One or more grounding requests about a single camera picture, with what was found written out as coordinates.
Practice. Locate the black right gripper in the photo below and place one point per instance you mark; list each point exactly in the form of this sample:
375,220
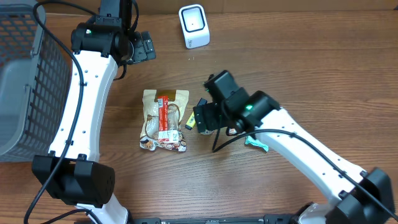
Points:
210,112

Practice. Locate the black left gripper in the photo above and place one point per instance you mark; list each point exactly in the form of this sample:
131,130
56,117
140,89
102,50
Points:
141,46

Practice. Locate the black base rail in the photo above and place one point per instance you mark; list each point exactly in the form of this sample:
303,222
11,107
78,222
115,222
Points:
214,221

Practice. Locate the yellow highlighter pen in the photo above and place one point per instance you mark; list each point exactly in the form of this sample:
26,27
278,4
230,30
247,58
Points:
191,121

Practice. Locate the white barcode scanner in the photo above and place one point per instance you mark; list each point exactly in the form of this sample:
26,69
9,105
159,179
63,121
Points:
194,26

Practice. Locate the small orange snack box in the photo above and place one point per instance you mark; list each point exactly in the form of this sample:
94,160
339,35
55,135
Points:
232,132

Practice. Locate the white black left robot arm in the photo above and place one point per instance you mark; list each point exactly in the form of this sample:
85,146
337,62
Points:
71,171

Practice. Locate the grey plastic shopping basket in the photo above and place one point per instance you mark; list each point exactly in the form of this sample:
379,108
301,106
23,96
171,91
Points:
34,83

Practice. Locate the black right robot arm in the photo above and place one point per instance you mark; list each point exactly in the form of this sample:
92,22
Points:
353,194

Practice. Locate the beige brown snack pouch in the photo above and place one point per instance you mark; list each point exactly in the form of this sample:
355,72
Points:
149,134

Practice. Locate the teal orange snack pack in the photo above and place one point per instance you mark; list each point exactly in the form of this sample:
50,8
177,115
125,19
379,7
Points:
256,143

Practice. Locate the red stick snack packet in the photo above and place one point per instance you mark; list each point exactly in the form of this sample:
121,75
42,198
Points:
169,116

